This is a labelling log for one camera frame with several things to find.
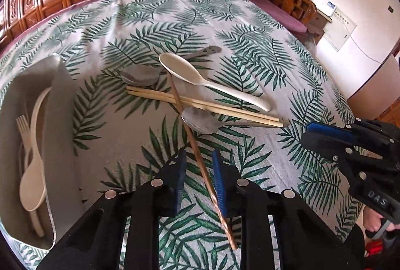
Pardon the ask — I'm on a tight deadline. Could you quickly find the dark wooden chopstick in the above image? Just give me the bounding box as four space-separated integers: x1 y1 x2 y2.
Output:
167 72 237 250

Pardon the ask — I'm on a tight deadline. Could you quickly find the plain metal spoon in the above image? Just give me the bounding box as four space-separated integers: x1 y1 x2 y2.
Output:
181 107 272 134

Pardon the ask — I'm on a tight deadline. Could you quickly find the light bamboo chopstick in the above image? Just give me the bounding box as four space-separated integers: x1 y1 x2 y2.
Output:
126 90 285 128
126 86 280 123

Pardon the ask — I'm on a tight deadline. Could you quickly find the large cream serving spoon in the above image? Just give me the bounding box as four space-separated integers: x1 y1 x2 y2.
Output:
158 52 272 113

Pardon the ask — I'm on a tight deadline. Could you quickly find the metal spoon with face handle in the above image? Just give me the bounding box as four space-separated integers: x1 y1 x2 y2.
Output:
120 46 222 87

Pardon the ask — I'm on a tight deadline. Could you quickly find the cream plastic spoon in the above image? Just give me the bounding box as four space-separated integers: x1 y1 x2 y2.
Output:
20 87 52 212

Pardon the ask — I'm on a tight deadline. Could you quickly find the cream plastic fork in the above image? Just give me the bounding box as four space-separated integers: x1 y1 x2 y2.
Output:
16 115 45 237

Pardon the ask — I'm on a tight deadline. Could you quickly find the person's right hand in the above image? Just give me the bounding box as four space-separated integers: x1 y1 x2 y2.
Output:
363 206 383 232

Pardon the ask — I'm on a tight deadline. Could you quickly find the green leaf pattern tablecloth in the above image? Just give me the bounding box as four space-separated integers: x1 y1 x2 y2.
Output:
0 0 365 270

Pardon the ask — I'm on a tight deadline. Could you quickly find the wooden side table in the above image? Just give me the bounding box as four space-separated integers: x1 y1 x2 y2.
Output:
306 0 332 44

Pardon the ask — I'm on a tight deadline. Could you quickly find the grey utensil tray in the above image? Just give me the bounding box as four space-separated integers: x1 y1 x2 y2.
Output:
1 55 84 250

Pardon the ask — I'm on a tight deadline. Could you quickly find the purple armchair cushion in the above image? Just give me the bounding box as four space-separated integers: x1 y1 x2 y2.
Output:
249 0 307 34

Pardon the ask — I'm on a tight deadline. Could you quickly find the white wall panel box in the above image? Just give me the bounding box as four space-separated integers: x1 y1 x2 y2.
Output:
323 6 357 52

